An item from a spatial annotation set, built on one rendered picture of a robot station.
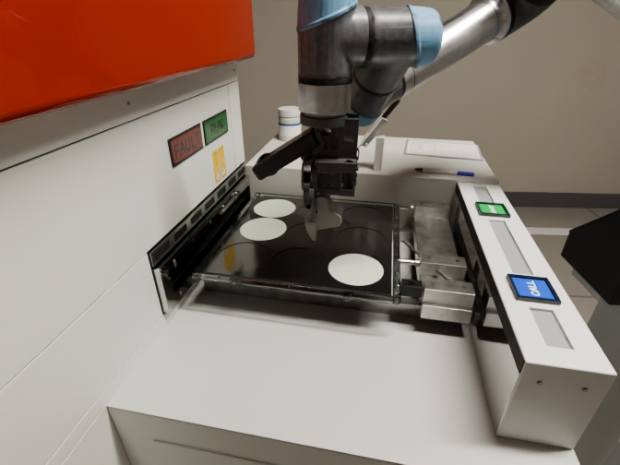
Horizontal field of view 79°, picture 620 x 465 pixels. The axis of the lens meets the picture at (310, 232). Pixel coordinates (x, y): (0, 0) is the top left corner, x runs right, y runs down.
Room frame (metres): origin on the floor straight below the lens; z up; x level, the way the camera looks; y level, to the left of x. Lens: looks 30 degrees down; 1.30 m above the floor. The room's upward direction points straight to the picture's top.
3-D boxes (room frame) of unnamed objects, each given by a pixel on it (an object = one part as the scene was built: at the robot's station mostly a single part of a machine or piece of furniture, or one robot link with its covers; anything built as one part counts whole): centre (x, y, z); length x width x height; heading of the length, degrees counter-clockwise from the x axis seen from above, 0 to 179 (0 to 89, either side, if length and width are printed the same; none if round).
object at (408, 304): (0.56, -0.04, 0.84); 0.50 x 0.02 x 0.03; 79
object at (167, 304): (0.72, 0.21, 0.89); 0.44 x 0.02 x 0.10; 169
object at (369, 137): (0.91, -0.15, 1.03); 0.06 x 0.04 x 0.13; 79
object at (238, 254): (0.69, 0.00, 0.90); 0.34 x 0.34 x 0.01; 79
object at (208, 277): (0.51, 0.03, 0.90); 0.37 x 0.01 x 0.01; 79
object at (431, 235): (0.66, -0.26, 0.87); 0.36 x 0.08 x 0.03; 169
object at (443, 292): (0.50, -0.23, 0.89); 0.08 x 0.03 x 0.03; 79
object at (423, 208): (0.82, -0.30, 0.89); 0.08 x 0.03 x 0.03; 79
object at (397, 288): (0.66, -0.18, 0.90); 0.38 x 0.01 x 0.01; 169
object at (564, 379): (0.56, -0.34, 0.89); 0.55 x 0.09 x 0.14; 169
